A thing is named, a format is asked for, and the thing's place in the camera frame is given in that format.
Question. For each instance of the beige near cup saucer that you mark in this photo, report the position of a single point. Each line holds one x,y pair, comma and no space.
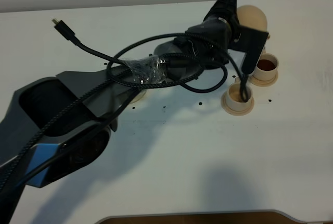
235,108

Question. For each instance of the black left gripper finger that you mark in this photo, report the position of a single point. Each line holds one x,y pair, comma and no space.
226,9

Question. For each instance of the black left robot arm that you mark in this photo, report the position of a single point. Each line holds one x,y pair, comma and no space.
58,125

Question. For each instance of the beige far teacup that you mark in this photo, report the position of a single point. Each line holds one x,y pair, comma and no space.
266,68

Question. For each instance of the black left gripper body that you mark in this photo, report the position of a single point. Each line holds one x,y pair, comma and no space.
216,35

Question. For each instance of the beige teapot saucer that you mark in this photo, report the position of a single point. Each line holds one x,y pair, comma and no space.
138,97

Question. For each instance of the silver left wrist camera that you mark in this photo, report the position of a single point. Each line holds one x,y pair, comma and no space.
251,42

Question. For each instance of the beige near teacup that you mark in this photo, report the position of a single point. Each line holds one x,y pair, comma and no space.
234,93

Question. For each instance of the beige cup saucer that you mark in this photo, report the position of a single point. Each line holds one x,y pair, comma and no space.
261,83
235,108

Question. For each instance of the beige teacup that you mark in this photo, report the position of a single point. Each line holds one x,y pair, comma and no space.
234,93
266,68

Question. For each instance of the beige clay teapot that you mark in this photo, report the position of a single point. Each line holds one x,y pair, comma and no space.
252,17

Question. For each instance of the beige far cup saucer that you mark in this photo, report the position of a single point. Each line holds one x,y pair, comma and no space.
261,83

